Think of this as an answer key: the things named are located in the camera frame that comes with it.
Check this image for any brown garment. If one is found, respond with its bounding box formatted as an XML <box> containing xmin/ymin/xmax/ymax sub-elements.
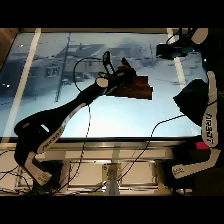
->
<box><xmin>105</xmin><ymin>65</ymin><xmax>154</xmax><ymax>101</ymax></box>

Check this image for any black cable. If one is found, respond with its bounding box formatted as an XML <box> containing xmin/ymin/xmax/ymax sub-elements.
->
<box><xmin>66</xmin><ymin>102</ymin><xmax>92</xmax><ymax>192</ymax></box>
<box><xmin>73</xmin><ymin>57</ymin><xmax>104</xmax><ymax>94</ymax></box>
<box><xmin>114</xmin><ymin>113</ymin><xmax>187</xmax><ymax>184</ymax></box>

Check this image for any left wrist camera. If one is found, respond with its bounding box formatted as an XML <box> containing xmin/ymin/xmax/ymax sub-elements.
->
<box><xmin>101</xmin><ymin>50</ymin><xmax>116</xmax><ymax>77</ymax></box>

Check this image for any dark blue garment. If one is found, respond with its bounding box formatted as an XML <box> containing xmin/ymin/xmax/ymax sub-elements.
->
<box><xmin>172</xmin><ymin>78</ymin><xmax>214</xmax><ymax>129</ymax></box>

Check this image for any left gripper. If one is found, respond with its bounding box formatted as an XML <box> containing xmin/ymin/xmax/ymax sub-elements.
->
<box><xmin>111</xmin><ymin>65</ymin><xmax>137</xmax><ymax>90</ymax></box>

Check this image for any silver frame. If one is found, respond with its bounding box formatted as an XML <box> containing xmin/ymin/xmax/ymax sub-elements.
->
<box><xmin>0</xmin><ymin>137</ymin><xmax>224</xmax><ymax>197</ymax></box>

